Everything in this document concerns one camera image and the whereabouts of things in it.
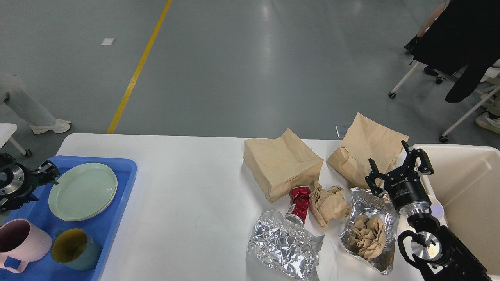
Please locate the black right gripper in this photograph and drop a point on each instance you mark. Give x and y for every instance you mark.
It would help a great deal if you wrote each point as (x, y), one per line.
(403, 184)

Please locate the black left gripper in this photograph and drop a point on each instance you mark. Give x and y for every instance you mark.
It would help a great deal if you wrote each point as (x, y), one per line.
(18, 184)

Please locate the mint green plate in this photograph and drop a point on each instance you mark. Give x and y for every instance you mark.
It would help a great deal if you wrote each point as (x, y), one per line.
(92, 173)

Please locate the dark teal mug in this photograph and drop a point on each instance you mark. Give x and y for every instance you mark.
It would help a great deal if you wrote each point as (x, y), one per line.
(76, 249)

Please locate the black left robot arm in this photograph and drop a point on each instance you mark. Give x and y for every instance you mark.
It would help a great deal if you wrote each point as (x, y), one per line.
(6, 161)

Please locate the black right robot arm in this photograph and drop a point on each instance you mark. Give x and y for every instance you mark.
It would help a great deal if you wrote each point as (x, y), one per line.
(430, 247)

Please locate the right brown paper bag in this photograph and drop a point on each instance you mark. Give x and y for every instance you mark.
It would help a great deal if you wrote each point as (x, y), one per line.
(366, 139)

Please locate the brown paper bag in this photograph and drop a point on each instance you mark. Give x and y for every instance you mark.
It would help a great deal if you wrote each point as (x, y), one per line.
(280, 164)
(366, 139)

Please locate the pink mug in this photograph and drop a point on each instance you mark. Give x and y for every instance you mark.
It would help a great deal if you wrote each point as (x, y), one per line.
(23, 241)

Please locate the white paper cup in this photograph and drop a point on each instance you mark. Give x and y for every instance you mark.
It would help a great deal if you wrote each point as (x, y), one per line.
(436, 208)

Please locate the white rolling chair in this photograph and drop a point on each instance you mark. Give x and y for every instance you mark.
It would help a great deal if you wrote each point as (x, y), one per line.
(485, 89)

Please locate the foil bag with paper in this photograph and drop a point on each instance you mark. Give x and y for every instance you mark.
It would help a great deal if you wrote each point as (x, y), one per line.
(371, 229)

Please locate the yellow plate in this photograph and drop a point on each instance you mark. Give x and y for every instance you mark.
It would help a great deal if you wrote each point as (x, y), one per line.
(76, 203)

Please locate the white table at left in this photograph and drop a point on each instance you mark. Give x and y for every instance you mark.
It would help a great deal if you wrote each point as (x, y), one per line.
(6, 135)

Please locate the beige plastic bin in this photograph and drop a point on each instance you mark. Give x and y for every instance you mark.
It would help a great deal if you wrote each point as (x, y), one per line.
(466, 181)

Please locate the crumpled brown paper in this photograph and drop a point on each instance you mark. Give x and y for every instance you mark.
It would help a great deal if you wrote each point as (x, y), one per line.
(328, 204)

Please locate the person in grey trousers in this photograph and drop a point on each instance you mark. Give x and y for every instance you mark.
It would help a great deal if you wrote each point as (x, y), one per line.
(14, 94)

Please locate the crushed red can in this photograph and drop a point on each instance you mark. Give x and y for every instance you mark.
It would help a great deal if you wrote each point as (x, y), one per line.
(297, 212)

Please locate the white sneaker at right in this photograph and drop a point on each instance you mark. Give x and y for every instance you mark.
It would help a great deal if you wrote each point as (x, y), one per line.
(490, 120)

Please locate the left brown paper bag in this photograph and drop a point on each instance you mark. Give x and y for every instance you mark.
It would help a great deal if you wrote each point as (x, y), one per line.
(280, 164)

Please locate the crumpled foil sheet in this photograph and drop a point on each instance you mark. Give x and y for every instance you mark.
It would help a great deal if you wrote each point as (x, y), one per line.
(282, 245)

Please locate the person with black shoes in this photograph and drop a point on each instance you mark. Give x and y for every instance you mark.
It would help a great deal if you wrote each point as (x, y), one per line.
(426, 25)

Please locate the black jacket on chair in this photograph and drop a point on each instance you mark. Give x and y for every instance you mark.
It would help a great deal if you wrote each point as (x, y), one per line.
(465, 35)

